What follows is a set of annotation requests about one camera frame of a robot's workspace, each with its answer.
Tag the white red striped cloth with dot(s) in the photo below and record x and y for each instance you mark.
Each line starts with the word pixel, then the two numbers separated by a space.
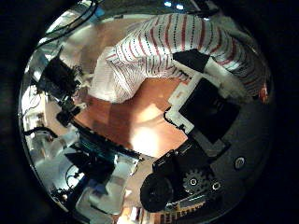
pixel 149 43

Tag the black control box teal vents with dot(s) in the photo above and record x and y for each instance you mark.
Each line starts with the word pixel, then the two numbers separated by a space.
pixel 93 161

